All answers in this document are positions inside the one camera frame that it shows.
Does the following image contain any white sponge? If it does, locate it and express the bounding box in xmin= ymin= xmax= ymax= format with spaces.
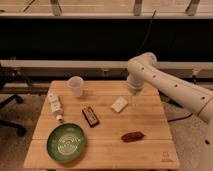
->
xmin=111 ymin=97 xmax=128 ymax=113

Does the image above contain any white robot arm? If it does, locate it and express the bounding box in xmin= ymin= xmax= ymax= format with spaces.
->
xmin=126 ymin=52 xmax=213 ymax=171

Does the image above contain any green ceramic bowl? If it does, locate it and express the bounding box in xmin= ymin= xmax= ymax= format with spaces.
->
xmin=46 ymin=123 xmax=87 ymax=163

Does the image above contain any brown oblong food item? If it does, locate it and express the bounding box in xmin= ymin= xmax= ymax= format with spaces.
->
xmin=121 ymin=131 xmax=144 ymax=142

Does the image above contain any dark red candy bar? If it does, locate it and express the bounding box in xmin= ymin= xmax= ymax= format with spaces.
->
xmin=82 ymin=106 xmax=99 ymax=128

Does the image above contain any clear plastic cup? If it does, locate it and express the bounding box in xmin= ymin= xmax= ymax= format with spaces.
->
xmin=67 ymin=76 xmax=84 ymax=97

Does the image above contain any white tube with cap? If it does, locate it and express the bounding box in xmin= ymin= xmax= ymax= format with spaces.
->
xmin=48 ymin=93 xmax=64 ymax=123

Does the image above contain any black office chair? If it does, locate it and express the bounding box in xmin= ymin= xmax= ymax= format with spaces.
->
xmin=0 ymin=64 xmax=27 ymax=137

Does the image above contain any black floor cable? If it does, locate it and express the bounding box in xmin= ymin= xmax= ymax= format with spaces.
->
xmin=167 ymin=112 xmax=194 ymax=123

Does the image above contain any black hanging cable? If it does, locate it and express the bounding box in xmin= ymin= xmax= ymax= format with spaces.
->
xmin=135 ymin=9 xmax=157 ymax=57

